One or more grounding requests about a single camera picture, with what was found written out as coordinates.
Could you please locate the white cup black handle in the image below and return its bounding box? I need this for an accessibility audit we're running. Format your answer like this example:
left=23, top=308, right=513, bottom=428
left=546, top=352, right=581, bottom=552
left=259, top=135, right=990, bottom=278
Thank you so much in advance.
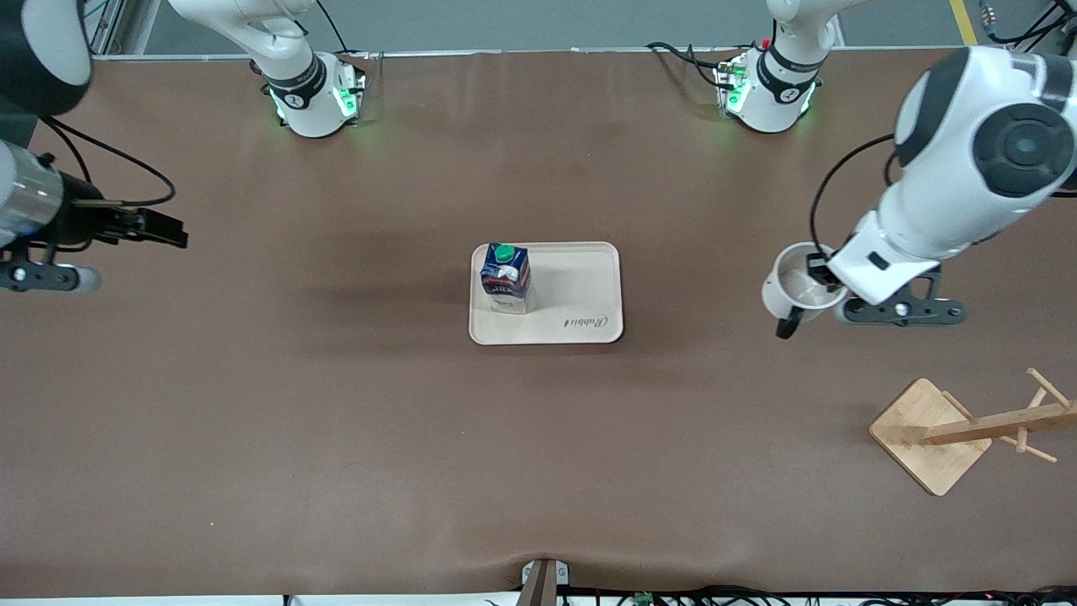
left=761, top=242, right=851, bottom=340

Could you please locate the blue milk carton green cap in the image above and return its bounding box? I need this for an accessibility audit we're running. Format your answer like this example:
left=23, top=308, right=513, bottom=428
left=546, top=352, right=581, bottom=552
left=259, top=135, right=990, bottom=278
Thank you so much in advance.
left=480, top=243, right=532, bottom=314

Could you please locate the wooden cup rack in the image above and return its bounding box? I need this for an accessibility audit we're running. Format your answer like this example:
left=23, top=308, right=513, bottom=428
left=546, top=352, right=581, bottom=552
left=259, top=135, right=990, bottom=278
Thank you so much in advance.
left=868, top=368, right=1077, bottom=497

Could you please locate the beige plastic tray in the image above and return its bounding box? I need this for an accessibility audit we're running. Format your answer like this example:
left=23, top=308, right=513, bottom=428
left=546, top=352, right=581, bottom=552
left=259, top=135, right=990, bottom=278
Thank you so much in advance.
left=469, top=242, right=624, bottom=346

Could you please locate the aluminium frame profile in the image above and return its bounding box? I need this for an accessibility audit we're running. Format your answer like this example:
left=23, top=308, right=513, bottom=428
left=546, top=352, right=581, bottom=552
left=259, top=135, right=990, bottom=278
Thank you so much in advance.
left=976, top=0, right=1077, bottom=51
left=80, top=0, right=161, bottom=58

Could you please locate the black base cable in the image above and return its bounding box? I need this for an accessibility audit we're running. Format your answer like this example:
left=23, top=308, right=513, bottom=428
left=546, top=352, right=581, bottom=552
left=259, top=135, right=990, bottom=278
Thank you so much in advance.
left=316, top=0, right=371, bottom=60
left=646, top=40, right=733, bottom=89

